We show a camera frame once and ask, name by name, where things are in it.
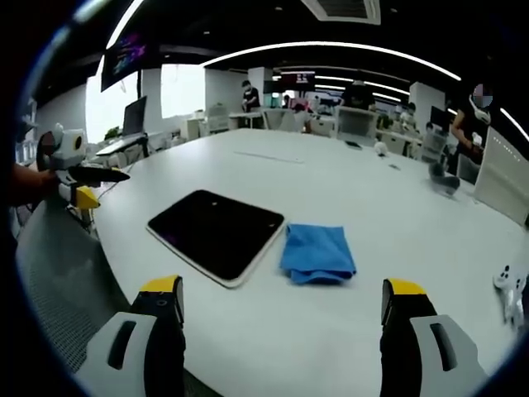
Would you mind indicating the black tablet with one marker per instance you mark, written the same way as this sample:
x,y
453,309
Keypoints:
x,y
216,235

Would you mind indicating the grey object on table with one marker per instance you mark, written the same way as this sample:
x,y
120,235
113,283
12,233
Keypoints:
x,y
443,181

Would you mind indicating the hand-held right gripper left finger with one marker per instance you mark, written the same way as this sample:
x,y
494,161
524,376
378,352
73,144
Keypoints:
x,y
136,347

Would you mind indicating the grey mesh office chair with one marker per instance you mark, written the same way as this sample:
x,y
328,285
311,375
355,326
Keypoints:
x,y
62,285

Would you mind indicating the white game controller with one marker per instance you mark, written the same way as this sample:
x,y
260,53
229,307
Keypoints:
x,y
511,289

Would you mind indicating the small white object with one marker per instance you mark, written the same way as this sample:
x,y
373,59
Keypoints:
x,y
380,149

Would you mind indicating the hanging display screen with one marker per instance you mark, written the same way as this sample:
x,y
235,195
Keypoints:
x,y
125,55

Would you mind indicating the person's left hand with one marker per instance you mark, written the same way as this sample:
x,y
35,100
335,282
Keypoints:
x,y
37,182

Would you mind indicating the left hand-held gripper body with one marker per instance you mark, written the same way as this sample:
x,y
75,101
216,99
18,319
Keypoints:
x,y
62,151

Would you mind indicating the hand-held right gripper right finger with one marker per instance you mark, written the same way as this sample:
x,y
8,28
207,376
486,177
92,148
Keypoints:
x,y
430,351

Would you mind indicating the computer monitor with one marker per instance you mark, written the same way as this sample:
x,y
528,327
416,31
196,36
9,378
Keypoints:
x,y
134,116

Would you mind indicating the white perforated chair back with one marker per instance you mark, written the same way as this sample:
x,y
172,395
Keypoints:
x,y
502,173

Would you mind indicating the ceiling air vent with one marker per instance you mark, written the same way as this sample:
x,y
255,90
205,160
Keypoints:
x,y
345,9

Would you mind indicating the blue cleaning cloth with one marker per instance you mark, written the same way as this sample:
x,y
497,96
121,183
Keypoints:
x,y
317,254

